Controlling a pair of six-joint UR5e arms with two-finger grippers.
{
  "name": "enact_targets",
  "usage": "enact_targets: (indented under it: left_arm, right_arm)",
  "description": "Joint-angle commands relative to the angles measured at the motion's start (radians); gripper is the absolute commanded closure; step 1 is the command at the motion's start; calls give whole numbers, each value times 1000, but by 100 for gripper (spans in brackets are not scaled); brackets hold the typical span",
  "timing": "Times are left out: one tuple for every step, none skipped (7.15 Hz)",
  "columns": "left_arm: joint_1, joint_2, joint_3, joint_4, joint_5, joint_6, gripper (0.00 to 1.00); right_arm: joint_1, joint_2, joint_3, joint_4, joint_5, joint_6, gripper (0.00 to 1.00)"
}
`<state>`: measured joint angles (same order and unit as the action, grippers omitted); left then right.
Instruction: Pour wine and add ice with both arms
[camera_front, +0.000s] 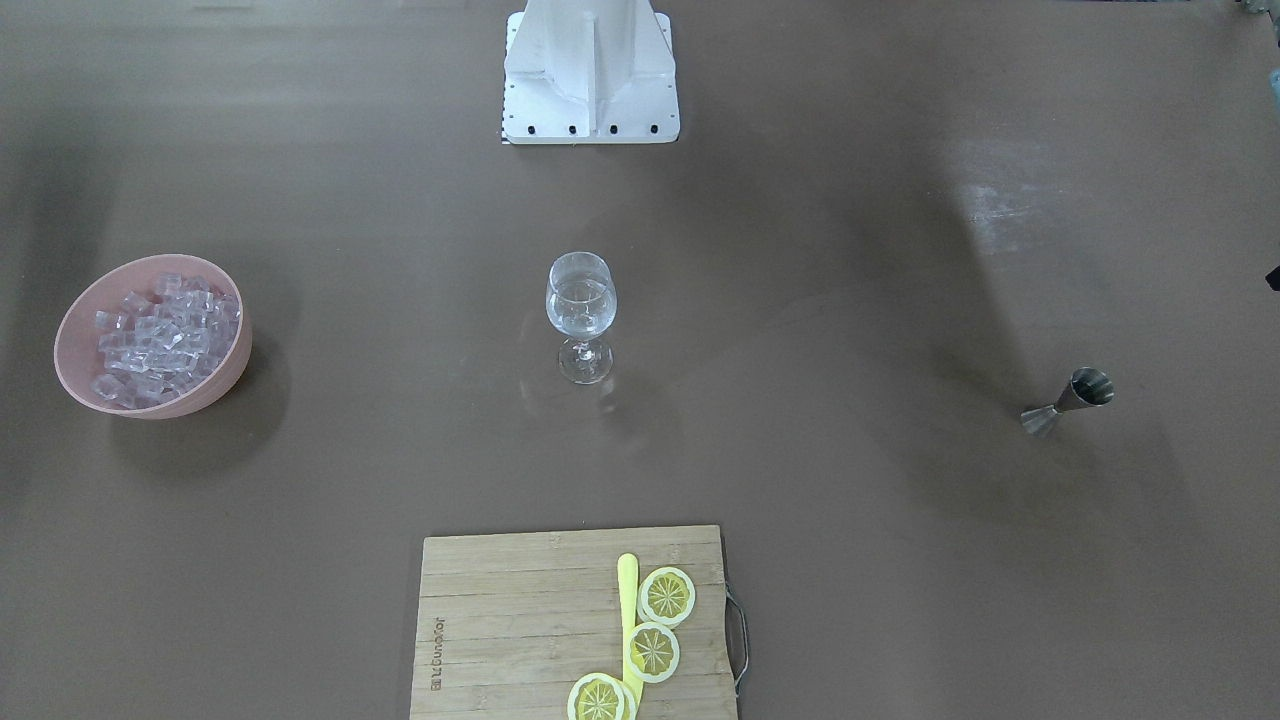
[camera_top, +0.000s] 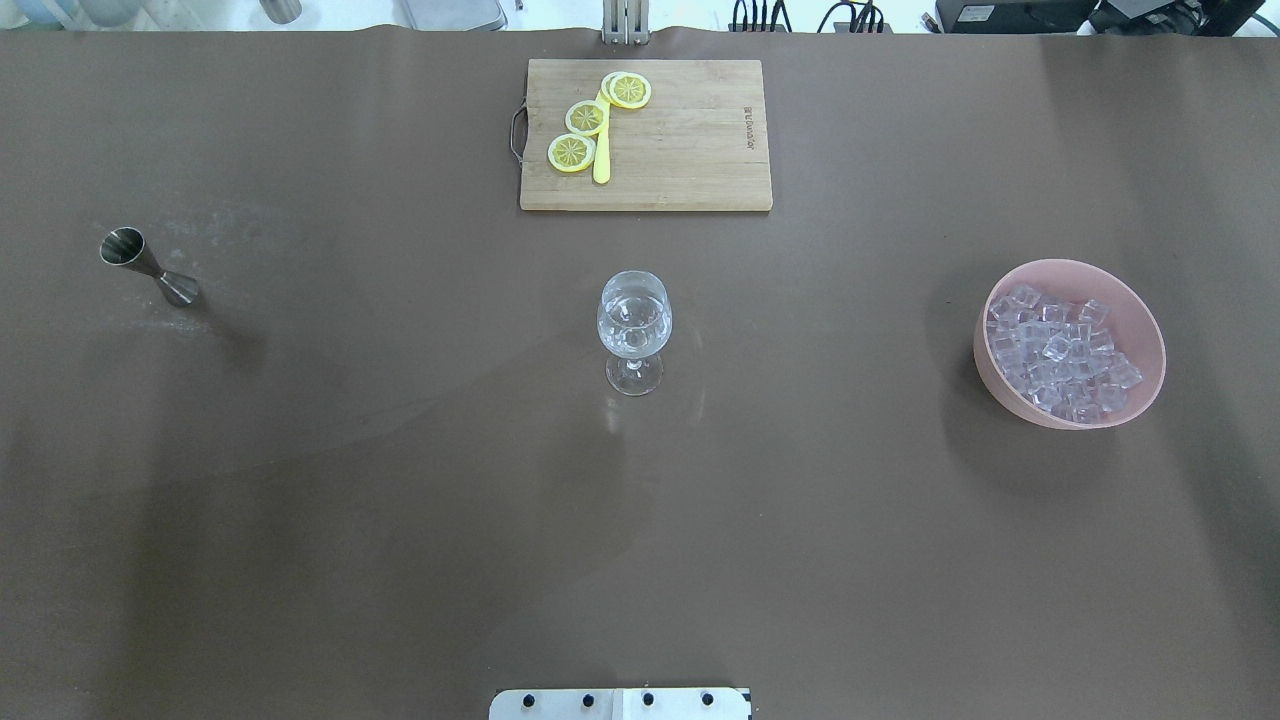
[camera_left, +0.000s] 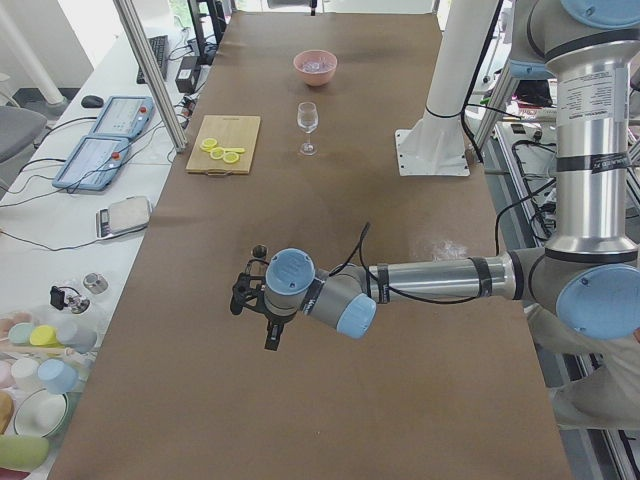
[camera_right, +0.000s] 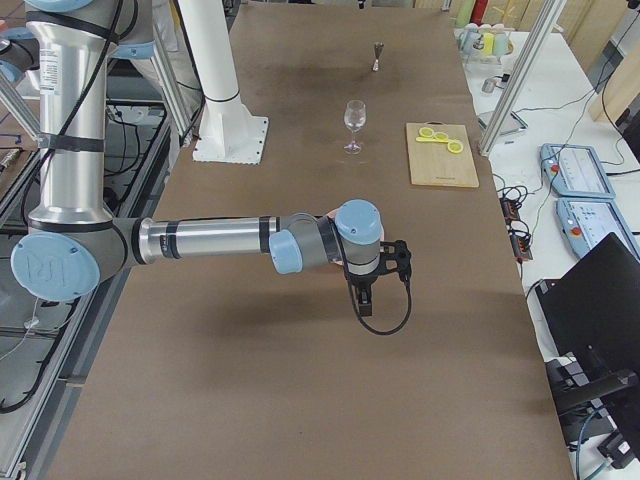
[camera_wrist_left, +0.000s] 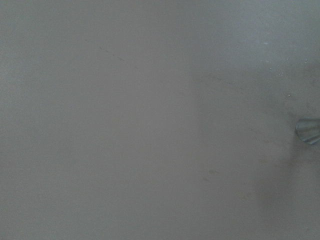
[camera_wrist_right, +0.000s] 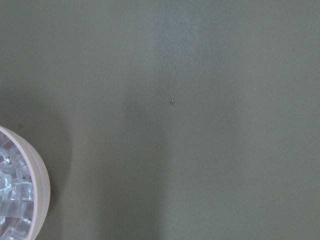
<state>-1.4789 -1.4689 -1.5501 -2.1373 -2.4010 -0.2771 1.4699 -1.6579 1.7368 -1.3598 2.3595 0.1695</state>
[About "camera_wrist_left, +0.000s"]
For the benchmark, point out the steel double jigger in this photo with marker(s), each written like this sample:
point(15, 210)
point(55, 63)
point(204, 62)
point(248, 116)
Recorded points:
point(308, 130)

